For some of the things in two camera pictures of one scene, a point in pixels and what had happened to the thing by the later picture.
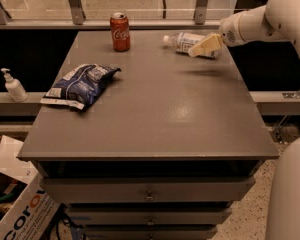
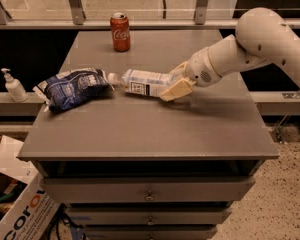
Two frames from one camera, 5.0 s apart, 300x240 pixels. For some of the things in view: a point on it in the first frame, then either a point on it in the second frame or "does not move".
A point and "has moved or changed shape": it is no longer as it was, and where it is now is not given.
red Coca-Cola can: (120, 32) does not move
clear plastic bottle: (184, 41) -> (142, 82)
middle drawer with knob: (149, 215) does not move
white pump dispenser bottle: (14, 88) does not move
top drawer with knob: (147, 189) does not move
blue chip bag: (79, 85) has moved or changed shape
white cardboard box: (32, 215) does not move
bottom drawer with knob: (151, 232) does not move
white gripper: (230, 33) -> (199, 67)
